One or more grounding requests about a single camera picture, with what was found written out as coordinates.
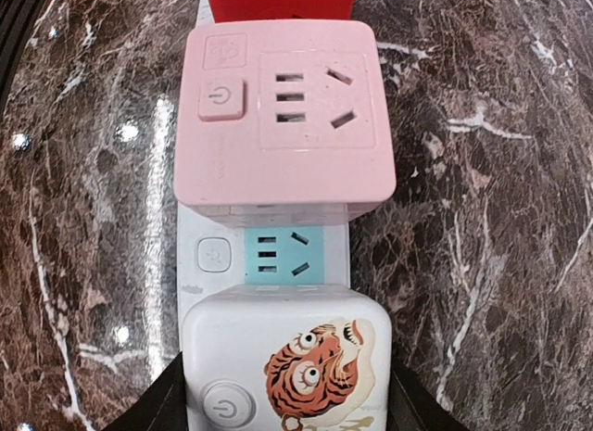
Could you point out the red cube socket adapter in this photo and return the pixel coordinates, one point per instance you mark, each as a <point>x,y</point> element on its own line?
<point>244,10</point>

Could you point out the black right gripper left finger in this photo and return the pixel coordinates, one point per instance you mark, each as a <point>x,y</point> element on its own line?
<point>161,408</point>

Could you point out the white power strip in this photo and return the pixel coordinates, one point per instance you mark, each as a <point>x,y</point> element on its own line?
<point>211,258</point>

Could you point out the white cube tiger adapter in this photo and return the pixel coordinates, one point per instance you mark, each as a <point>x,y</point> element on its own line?
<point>286,357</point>

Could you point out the pink cube socket adapter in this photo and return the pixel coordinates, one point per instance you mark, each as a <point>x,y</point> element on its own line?
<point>283,122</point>

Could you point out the black front frame rail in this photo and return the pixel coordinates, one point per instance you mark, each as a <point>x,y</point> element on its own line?
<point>15,16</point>

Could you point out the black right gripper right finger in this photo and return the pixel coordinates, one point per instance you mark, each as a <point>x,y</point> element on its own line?
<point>412,408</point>

